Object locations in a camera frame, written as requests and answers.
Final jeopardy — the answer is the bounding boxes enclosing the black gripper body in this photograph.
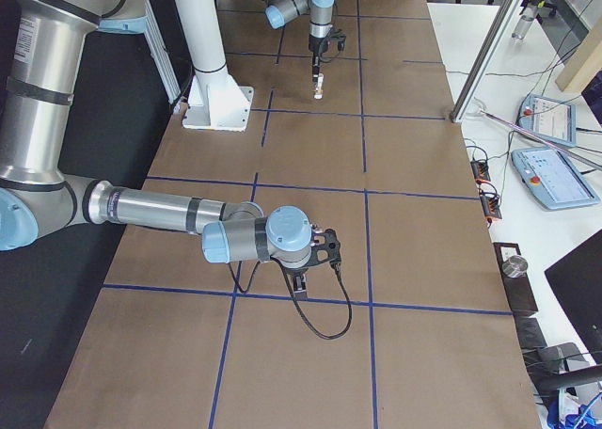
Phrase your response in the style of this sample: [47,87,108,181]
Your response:
[283,266,308,283]
[309,35,329,67]

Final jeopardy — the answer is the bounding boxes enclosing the white PPR pipe piece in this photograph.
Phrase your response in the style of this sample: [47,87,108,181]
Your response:
[312,72,324,100]

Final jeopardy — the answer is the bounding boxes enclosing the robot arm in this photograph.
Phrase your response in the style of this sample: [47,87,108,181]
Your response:
[1,0,172,306]
[262,0,335,89]

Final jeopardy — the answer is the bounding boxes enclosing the white pillar with base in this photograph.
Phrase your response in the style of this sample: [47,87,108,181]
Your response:
[175,0,254,132]

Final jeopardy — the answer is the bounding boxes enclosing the orange black connector block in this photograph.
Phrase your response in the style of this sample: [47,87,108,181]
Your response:
[470,159,491,184]

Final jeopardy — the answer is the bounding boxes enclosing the metal cylinder weight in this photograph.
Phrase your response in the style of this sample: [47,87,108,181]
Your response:
[501,255,529,278]

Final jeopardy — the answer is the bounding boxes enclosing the clear bottle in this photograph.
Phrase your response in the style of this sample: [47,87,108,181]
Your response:
[511,0,545,40]

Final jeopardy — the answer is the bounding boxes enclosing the black box under weight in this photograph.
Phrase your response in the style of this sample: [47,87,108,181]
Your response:
[493,242,538,317]

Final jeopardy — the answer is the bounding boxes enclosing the upper teach pendant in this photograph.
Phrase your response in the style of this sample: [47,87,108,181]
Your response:
[516,94,577,147]

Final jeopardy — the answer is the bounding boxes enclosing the teach pendant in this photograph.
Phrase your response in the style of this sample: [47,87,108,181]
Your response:
[516,94,577,147]
[511,148,600,211]

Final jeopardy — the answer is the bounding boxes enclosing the lower teach pendant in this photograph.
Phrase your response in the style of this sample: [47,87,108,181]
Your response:
[511,148,600,211]

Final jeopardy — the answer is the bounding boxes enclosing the metal rod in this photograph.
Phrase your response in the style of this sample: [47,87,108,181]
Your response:
[480,110,601,171]

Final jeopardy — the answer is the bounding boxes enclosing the wooden board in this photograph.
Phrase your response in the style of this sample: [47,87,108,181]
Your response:
[556,20,602,93]

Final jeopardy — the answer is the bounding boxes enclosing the black monitor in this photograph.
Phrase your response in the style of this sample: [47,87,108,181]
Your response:
[545,247,601,362]

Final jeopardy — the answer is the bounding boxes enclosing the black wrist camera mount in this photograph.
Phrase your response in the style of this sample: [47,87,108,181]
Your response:
[308,229,341,268]

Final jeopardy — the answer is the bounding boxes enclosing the aluminium frame post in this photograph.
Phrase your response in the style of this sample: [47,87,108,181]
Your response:
[450,0,523,123]

